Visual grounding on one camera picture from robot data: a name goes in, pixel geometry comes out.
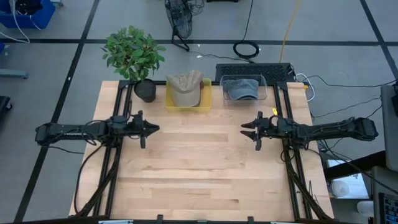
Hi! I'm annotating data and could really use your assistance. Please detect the black aluminium table frame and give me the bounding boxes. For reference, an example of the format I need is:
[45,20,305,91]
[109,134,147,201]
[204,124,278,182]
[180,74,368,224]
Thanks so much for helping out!
[74,79,335,223]

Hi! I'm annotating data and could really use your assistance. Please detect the black keypad device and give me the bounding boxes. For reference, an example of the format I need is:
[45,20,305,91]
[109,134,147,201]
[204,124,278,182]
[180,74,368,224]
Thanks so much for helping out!
[377,192,398,224]

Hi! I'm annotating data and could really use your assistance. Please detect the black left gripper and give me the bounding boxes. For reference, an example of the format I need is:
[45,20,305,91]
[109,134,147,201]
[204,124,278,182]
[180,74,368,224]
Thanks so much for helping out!
[124,110,160,149]

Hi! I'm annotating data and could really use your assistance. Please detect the grey metal table foot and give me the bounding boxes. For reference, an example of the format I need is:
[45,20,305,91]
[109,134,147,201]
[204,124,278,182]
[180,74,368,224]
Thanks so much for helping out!
[0,68,29,80]

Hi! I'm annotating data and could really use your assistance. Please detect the yellow cable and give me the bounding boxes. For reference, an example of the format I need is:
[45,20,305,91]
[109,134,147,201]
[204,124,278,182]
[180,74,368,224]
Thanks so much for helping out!
[279,0,302,63]

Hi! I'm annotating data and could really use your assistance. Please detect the black floor fan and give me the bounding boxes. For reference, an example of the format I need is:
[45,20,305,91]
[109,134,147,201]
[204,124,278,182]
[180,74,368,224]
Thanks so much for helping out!
[164,0,194,52]

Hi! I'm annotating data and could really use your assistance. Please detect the blue-grey baseball cap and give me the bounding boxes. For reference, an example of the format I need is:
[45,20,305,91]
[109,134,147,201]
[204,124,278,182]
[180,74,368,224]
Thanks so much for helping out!
[223,78,260,101]

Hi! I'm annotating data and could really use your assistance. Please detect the tangled black cables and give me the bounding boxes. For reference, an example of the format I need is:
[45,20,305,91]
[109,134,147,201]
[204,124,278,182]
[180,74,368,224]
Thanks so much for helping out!
[186,0,206,16]

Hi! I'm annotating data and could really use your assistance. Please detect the green leafy plant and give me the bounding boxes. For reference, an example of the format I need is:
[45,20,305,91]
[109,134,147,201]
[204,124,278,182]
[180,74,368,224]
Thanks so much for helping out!
[101,24,167,82]

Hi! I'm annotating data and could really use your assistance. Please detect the white roll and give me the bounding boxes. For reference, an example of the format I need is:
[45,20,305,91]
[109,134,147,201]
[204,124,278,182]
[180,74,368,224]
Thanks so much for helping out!
[329,179,351,198]

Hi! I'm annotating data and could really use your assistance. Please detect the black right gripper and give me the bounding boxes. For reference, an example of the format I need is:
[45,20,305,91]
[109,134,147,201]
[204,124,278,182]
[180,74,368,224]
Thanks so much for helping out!
[240,111,295,152]

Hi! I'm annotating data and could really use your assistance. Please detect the clear plastic bin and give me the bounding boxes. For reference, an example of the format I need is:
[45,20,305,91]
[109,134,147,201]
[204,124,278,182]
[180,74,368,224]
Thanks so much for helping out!
[219,73,269,101]

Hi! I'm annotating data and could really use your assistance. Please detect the grey cabinet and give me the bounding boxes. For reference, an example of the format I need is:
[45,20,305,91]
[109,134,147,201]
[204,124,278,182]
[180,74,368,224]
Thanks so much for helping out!
[381,84,398,174]

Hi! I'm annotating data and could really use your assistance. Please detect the black caster base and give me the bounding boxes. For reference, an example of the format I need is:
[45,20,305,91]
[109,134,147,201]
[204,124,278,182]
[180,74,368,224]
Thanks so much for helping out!
[0,95,13,112]

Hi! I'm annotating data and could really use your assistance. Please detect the blue plastic bin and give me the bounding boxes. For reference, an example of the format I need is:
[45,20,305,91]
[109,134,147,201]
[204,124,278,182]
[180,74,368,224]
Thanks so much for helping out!
[0,0,56,30]

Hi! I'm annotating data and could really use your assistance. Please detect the yellow plastic bin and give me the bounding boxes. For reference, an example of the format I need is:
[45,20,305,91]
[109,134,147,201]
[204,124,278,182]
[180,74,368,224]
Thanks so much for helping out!
[164,77,213,113]

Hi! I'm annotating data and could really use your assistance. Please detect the beige baseball cap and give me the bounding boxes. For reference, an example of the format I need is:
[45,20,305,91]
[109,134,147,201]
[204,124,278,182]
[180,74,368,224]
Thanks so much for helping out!
[171,88,201,108]
[166,70,205,94]

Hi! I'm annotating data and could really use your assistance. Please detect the black perforated computer case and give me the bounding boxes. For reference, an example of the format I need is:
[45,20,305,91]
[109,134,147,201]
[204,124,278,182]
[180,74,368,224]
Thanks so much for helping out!
[215,62,295,84]

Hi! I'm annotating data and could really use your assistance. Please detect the coiled black cable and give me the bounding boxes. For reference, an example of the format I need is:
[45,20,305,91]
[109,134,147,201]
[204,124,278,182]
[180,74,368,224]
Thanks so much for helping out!
[232,40,261,60]

